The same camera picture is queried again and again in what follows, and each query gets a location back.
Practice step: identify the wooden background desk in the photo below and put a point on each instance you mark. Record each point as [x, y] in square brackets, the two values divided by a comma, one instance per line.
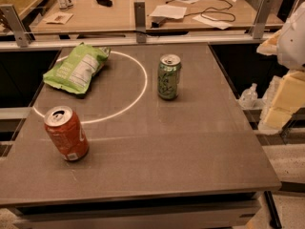
[90, 16]

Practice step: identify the small paper card left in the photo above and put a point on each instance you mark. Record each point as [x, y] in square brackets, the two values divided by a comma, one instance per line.
[59, 18]

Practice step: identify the white paper sheet right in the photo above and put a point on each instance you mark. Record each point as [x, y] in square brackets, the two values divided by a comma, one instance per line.
[210, 22]

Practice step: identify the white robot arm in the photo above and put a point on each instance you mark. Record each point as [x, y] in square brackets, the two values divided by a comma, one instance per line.
[291, 47]

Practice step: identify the green soda can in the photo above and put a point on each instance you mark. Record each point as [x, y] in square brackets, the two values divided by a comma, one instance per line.
[168, 76]

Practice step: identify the metal bracket post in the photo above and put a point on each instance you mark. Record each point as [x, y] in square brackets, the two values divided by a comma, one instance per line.
[140, 21]
[21, 36]
[257, 29]

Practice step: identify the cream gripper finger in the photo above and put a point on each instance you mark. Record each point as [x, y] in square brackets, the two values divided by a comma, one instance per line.
[284, 97]
[269, 47]

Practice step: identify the right metal bracket post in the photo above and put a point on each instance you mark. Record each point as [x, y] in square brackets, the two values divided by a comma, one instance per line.
[257, 29]

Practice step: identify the white paper sheet centre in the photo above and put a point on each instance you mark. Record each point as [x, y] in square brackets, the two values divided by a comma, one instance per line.
[169, 11]

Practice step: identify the green chip bag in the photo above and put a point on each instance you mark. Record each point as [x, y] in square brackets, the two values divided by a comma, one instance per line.
[74, 74]

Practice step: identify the middle metal bracket post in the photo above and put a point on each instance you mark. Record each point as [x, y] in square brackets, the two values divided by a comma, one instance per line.
[140, 21]

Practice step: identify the black computer mouse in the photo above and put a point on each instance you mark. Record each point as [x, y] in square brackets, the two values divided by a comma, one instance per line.
[105, 3]

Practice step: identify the left metal bracket post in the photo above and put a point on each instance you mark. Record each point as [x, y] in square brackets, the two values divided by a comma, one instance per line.
[21, 36]

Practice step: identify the orange soda can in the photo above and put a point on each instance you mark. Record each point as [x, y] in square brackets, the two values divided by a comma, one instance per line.
[65, 130]

